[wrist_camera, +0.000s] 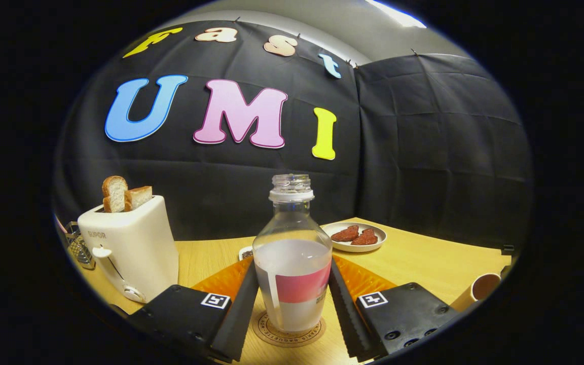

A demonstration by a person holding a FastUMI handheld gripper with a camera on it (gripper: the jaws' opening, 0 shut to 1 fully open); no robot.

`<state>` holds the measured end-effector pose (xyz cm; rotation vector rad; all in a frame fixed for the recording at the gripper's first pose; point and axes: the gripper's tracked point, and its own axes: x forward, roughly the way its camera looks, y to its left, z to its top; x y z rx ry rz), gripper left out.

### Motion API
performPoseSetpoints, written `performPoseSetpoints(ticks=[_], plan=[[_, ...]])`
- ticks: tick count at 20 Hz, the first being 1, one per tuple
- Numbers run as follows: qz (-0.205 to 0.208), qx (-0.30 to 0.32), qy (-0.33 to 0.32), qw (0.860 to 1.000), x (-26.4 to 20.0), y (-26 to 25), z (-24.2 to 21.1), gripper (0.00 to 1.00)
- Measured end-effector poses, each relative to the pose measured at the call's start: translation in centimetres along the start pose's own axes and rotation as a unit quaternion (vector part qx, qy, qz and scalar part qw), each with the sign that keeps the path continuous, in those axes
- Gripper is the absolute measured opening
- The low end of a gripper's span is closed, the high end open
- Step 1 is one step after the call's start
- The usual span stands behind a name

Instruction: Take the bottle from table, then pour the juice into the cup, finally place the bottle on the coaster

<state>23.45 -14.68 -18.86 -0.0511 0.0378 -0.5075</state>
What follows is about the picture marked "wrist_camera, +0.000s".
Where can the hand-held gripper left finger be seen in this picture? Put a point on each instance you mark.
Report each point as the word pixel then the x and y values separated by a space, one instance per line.
pixel 236 319

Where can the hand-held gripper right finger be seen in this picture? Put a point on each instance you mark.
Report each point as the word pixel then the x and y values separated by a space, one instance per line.
pixel 348 319

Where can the round cork coaster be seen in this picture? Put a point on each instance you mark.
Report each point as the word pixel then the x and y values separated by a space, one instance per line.
pixel 266 334

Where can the clear juice bottle red label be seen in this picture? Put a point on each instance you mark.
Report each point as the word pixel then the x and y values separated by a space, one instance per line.
pixel 292 263

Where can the white divided seed dish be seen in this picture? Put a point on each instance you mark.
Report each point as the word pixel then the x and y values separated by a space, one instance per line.
pixel 246 253

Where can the white round plate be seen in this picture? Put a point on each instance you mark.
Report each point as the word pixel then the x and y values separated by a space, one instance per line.
pixel 335 245

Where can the red meat piece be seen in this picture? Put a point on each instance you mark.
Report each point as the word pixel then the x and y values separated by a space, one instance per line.
pixel 345 233
pixel 365 237

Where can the wooden table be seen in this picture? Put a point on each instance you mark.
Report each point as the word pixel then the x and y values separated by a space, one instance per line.
pixel 413 263

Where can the white toaster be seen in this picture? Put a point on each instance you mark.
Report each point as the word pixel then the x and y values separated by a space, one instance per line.
pixel 140 248

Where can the toast bread slice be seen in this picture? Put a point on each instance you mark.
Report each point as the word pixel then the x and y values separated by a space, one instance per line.
pixel 139 196
pixel 114 195

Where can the small faceted glass jar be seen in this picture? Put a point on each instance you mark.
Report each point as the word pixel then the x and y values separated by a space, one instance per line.
pixel 81 252

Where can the black backdrop cloth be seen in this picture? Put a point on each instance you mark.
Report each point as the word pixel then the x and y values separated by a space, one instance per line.
pixel 424 152

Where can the pink striped straw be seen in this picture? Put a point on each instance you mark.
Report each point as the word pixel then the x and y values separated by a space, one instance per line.
pixel 60 224

